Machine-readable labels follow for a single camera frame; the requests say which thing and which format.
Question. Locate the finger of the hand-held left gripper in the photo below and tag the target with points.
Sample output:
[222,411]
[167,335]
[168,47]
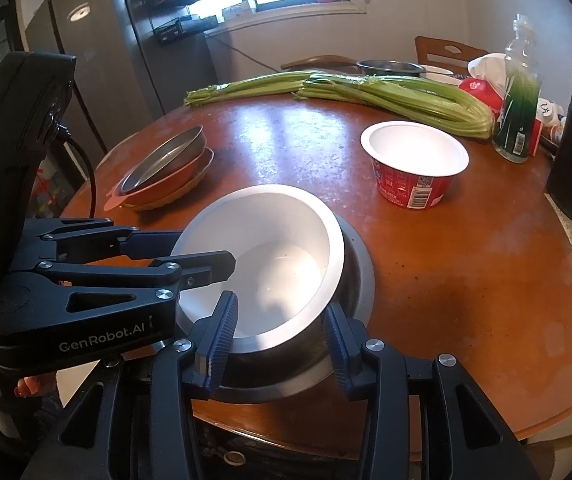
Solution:
[211,265]
[151,242]

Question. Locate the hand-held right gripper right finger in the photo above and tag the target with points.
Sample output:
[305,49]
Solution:
[338,350]

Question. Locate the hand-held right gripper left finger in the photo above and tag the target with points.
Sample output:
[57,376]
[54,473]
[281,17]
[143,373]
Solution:
[221,340]

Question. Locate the red paper bowl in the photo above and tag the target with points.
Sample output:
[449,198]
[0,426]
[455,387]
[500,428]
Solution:
[266,240]
[415,185]

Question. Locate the cream ribbed plate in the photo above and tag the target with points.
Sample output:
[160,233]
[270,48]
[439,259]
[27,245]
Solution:
[186,192]

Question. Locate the pink plate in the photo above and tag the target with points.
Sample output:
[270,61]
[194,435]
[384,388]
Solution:
[176,176]

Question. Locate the steel bowl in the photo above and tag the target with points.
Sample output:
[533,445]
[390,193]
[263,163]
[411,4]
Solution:
[353,280]

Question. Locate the shallow steel plate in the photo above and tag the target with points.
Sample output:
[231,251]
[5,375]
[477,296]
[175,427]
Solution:
[166,152]

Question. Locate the person's left hand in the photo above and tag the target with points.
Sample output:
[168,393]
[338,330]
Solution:
[28,386]

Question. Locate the glass door with red decals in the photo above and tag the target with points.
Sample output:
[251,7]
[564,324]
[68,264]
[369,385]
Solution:
[48,185]

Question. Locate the silver refrigerator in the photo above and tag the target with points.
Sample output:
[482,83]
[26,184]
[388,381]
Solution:
[106,60]

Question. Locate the round metal disc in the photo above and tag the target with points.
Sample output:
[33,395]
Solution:
[233,457]

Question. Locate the green celery bunch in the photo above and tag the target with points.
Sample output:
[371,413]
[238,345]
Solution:
[256,87]
[405,100]

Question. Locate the black side rack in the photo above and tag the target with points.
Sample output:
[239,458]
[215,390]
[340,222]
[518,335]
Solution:
[176,30]

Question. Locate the small cardboard box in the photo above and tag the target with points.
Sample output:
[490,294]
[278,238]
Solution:
[238,7]

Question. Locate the steel basin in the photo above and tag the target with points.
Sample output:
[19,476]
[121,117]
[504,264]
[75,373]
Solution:
[390,66]

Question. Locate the small red carton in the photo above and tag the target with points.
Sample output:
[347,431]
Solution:
[536,135]

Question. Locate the red packet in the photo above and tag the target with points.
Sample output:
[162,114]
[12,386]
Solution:
[480,92]

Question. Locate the white bowl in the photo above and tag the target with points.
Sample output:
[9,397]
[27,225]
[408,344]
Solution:
[439,72]

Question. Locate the clear bottle with green label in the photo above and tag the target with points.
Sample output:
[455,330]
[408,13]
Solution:
[515,110]

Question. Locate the small white-labelled bottle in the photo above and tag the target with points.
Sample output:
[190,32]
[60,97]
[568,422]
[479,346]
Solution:
[551,116]

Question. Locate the white plastic bag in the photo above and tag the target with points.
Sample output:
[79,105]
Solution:
[488,65]

